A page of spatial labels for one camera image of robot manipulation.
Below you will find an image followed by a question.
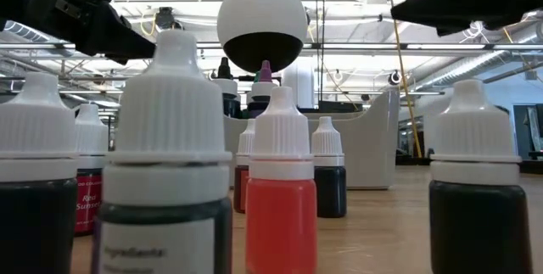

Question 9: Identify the large black-capped coloring bottle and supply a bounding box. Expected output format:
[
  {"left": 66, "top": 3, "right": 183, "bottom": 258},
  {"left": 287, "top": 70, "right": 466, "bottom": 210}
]
[{"left": 211, "top": 56, "right": 242, "bottom": 119}]

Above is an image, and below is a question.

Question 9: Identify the large purple-capped coloring bottle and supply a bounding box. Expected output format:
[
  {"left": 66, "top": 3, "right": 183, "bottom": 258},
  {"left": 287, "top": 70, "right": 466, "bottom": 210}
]
[{"left": 247, "top": 59, "right": 279, "bottom": 119}]

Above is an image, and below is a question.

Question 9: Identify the grey plastic caddy bin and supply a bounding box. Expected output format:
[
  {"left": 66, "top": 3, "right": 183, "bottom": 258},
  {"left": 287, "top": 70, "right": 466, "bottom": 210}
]
[{"left": 222, "top": 90, "right": 400, "bottom": 191}]

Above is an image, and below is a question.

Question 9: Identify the small Red Sunset bottle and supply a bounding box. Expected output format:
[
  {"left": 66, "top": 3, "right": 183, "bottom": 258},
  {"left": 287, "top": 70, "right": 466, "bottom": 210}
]
[{"left": 72, "top": 103, "right": 110, "bottom": 237}]

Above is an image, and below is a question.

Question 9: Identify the small dark red coloring bottle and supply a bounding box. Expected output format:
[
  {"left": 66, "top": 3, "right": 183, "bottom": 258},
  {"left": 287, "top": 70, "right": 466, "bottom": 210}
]
[{"left": 232, "top": 119, "right": 257, "bottom": 215}]

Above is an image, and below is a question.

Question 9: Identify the small coral-orange coloring bottle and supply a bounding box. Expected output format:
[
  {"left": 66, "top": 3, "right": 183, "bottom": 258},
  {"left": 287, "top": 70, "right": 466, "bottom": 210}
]
[{"left": 244, "top": 86, "right": 318, "bottom": 274}]

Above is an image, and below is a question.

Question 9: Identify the small bottle with ingredients label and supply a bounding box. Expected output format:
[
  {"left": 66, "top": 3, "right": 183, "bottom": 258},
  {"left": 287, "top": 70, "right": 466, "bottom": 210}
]
[{"left": 90, "top": 26, "right": 233, "bottom": 274}]

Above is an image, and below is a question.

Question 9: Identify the white globe table lamp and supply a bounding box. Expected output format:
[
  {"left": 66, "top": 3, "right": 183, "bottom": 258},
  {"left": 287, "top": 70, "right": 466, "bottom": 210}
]
[{"left": 216, "top": 0, "right": 310, "bottom": 75}]

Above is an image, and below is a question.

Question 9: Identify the black overhead camera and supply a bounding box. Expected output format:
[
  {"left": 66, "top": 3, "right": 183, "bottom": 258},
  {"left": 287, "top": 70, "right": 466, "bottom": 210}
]
[{"left": 153, "top": 6, "right": 183, "bottom": 32}]

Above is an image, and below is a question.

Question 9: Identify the yellow cable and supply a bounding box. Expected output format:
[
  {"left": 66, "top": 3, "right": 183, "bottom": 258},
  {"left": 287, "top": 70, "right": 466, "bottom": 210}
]
[{"left": 384, "top": 0, "right": 424, "bottom": 159}]

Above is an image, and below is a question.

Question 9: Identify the black aluminium table frame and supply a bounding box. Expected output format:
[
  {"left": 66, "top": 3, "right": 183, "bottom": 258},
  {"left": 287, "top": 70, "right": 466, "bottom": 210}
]
[{"left": 396, "top": 154, "right": 543, "bottom": 176}]

